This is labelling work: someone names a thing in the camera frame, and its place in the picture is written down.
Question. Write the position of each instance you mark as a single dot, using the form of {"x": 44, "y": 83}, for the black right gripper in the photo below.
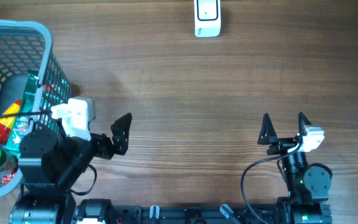
{"x": 268, "y": 136}

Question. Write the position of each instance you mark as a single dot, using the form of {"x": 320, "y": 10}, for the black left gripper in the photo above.
{"x": 120, "y": 139}

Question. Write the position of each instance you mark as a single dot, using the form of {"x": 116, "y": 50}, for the green 3M gloves packet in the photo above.
{"x": 22, "y": 123}

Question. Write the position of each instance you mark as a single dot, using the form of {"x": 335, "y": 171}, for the red yellow sauce bottle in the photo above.
{"x": 6, "y": 124}

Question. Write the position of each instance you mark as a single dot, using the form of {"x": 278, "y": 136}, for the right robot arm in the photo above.
{"x": 307, "y": 184}

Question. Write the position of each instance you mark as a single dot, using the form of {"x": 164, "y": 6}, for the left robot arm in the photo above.
{"x": 51, "y": 164}

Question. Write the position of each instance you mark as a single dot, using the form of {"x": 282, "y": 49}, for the white barcode scanner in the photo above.
{"x": 207, "y": 14}

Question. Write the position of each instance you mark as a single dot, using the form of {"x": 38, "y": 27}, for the grey plastic mesh basket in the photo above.
{"x": 26, "y": 47}

